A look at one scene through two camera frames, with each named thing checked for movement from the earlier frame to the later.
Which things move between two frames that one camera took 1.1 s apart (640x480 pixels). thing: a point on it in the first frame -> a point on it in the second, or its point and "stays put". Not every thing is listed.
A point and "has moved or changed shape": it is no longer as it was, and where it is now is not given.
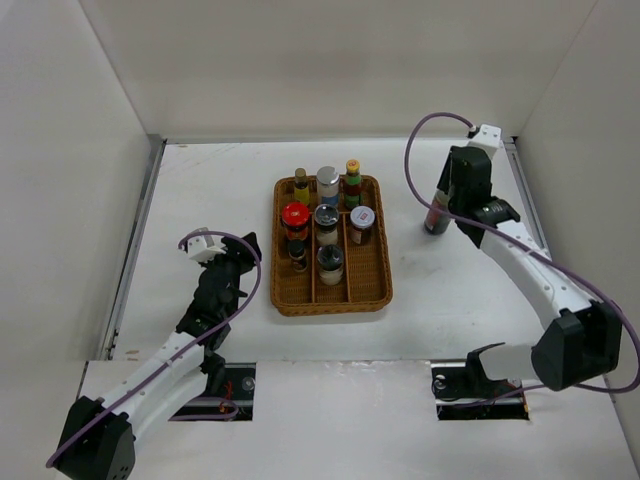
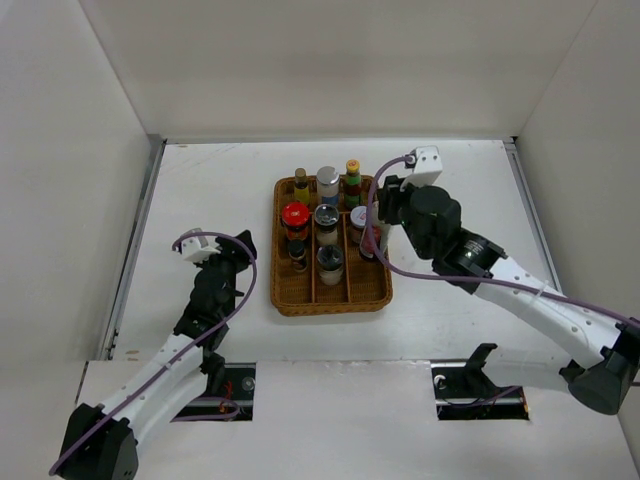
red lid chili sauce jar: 295,218 stays put
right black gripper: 444,182 -> 390,196
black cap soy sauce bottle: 437,223 has moved or changed shape
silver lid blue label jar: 327,180 stays put
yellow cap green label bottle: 352,185 stays put
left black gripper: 236,253 stays put
